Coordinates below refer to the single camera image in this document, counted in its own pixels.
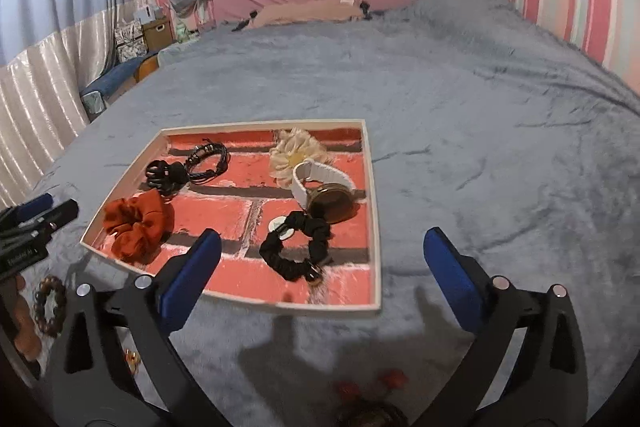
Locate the red bead hair tie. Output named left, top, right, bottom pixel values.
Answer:
left=334, top=369, right=407, bottom=400

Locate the person's left hand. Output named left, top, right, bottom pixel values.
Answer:
left=0, top=276, right=42, bottom=362

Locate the black braided bracelet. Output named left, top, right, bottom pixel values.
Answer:
left=183, top=141, right=230, bottom=184

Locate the cream flower hair clip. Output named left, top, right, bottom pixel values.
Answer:
left=269, top=127, right=334, bottom=188

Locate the white strap wristwatch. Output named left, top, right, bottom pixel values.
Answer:
left=291, top=158, right=361, bottom=224

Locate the orange scrunchie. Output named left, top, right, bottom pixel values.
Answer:
left=102, top=188, right=175, bottom=264

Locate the patterned storage box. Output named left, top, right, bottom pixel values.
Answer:
left=114, top=21, right=149, bottom=63

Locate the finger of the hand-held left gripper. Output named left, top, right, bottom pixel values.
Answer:
left=0, top=193, right=54, bottom=228
left=10, top=200, right=80, bottom=244

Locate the wooden bead bracelet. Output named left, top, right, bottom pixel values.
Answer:
left=33, top=275, right=67, bottom=336

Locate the brick print jewelry tray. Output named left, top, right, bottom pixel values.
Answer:
left=80, top=119, right=383, bottom=312

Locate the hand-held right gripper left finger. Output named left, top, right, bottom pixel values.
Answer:
left=42, top=228, right=233, bottom=427

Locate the brown hair clip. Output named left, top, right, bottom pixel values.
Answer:
left=337, top=399, right=408, bottom=427

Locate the black hair claw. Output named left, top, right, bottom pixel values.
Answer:
left=145, top=159, right=189, bottom=198

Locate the tan pillow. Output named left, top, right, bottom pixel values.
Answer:
left=244, top=0, right=371, bottom=30

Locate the black scrunchie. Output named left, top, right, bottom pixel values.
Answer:
left=258, top=210, right=333, bottom=287

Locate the grey plush blanket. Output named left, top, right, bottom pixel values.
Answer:
left=30, top=0, right=640, bottom=427

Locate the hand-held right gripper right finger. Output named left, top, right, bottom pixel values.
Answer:
left=415, top=227, right=590, bottom=427

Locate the white satin curtain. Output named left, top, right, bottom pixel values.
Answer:
left=0, top=0, right=151, bottom=208

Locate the brown storage box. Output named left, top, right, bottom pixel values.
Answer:
left=142, top=18, right=176, bottom=53

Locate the blue padded stool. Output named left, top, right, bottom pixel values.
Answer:
left=80, top=54, right=161, bottom=116

